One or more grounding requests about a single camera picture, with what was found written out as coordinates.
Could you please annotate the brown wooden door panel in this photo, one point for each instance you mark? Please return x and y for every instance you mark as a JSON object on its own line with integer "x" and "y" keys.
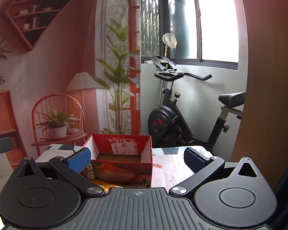
{"x": 266, "y": 76}

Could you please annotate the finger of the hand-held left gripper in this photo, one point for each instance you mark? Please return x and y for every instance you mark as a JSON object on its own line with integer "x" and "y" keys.
{"x": 2, "y": 145}

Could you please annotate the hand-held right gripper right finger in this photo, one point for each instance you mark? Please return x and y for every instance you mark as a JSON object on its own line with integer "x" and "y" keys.
{"x": 194, "y": 160}

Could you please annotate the printed room scene wall tapestry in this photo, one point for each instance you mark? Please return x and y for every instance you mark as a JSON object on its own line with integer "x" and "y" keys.
{"x": 50, "y": 64}

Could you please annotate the red strawberry print cardboard box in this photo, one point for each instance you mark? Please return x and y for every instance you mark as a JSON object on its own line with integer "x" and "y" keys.
{"x": 124, "y": 170}

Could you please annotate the white plastic bag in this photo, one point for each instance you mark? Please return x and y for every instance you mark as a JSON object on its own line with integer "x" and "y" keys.
{"x": 170, "y": 40}

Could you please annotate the dark framed window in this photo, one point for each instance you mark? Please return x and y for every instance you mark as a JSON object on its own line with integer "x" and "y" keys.
{"x": 218, "y": 24}

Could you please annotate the white printed tablecloth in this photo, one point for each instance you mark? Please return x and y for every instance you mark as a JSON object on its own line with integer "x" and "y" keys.
{"x": 172, "y": 167}

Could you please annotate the red bear print mat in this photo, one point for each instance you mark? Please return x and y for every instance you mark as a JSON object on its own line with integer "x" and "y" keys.
{"x": 110, "y": 186}

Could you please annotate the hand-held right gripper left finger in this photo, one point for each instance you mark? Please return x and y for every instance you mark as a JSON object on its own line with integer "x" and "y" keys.
{"x": 78, "y": 161}

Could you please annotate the thin metal pole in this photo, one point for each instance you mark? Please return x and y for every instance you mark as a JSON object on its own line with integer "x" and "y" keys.
{"x": 167, "y": 52}

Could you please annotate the black exercise bike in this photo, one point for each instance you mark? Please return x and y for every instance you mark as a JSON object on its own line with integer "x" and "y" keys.
{"x": 163, "y": 119}

